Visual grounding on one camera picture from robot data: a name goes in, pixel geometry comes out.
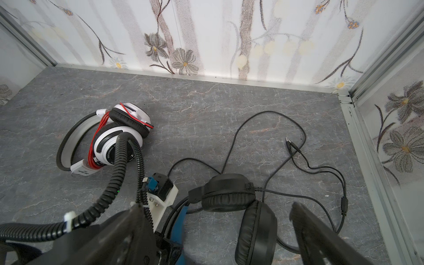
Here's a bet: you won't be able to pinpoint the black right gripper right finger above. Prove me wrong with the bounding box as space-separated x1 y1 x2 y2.
289 202 371 265

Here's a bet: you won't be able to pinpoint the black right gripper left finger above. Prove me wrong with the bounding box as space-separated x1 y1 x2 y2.
62 203 160 265

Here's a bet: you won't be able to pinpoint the red headphone cable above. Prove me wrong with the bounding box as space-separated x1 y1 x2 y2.
87 102 155 170

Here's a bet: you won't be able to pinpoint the black headphone cable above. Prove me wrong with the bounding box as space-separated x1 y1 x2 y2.
165 110 349 256

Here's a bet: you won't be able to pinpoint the white black headphones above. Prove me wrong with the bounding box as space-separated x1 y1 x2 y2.
56 103 154 176

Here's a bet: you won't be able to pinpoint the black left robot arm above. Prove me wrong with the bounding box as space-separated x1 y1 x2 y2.
1 132 184 265

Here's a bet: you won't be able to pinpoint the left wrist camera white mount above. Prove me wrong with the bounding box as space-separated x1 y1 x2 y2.
141 173 178 232

